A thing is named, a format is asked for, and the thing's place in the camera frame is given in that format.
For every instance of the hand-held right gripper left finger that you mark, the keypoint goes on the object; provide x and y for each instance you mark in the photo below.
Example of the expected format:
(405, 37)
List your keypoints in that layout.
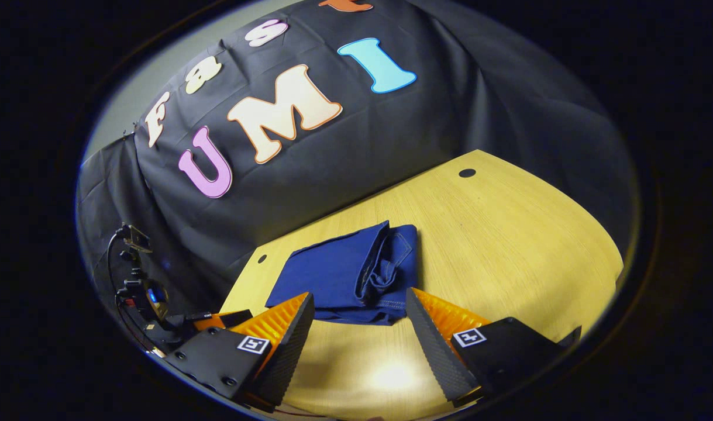
(295, 345)

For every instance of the blue denim jeans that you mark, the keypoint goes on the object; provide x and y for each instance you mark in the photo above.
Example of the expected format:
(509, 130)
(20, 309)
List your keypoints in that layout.
(333, 275)

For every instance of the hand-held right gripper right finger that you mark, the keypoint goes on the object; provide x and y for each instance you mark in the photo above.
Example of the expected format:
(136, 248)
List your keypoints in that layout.
(435, 345)

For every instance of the black backdrop cloth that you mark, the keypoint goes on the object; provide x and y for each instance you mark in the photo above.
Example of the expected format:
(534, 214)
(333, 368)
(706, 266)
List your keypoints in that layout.
(362, 146)

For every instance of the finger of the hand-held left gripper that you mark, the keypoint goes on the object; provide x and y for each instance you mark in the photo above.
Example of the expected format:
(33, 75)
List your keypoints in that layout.
(216, 320)

